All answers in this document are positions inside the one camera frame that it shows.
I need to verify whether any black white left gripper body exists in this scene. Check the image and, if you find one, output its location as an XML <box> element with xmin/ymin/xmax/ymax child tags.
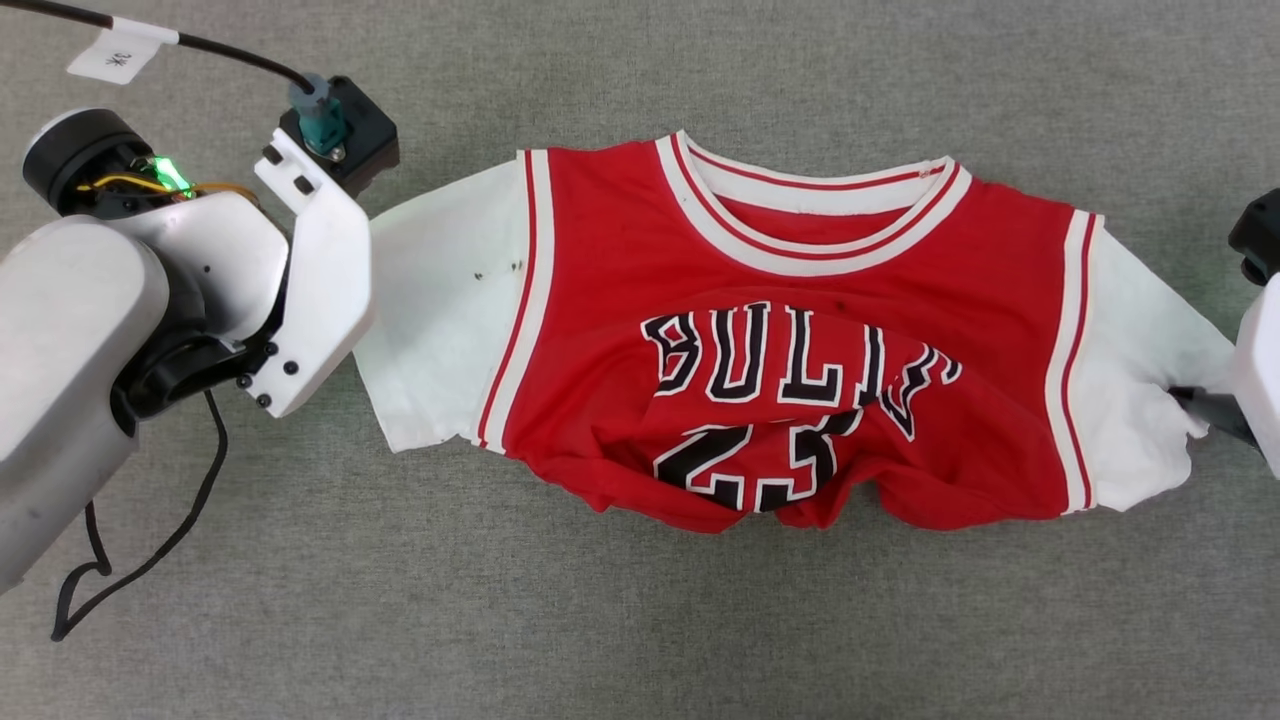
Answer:
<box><xmin>21</xmin><ymin>107</ymin><xmax>291</xmax><ymax>421</ymax></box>

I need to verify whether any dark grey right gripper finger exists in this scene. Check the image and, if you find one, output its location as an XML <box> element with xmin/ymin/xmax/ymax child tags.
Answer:
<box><xmin>1168</xmin><ymin>385</ymin><xmax>1261</xmax><ymax>451</ymax></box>

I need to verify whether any red white basketball jersey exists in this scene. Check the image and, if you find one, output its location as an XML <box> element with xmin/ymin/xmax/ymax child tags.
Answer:
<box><xmin>354</xmin><ymin>129</ymin><xmax>1238</xmax><ymax>534</ymax></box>

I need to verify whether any white left camera bracket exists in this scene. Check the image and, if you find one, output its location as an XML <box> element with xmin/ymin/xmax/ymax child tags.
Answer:
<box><xmin>240</xmin><ymin>128</ymin><xmax>377</xmax><ymax>420</ymax></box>

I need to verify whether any black cable with teal plug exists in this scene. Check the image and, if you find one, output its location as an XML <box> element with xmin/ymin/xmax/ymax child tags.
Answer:
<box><xmin>0</xmin><ymin>0</ymin><xmax>351</xmax><ymax>159</ymax></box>

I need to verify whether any white paper cable label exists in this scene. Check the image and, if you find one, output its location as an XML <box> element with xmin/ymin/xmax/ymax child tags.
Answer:
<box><xmin>66</xmin><ymin>17</ymin><xmax>181</xmax><ymax>87</ymax></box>

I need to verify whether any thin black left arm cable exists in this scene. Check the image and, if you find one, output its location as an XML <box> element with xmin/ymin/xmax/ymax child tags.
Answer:
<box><xmin>50</xmin><ymin>388</ymin><xmax>230</xmax><ymax>643</ymax></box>

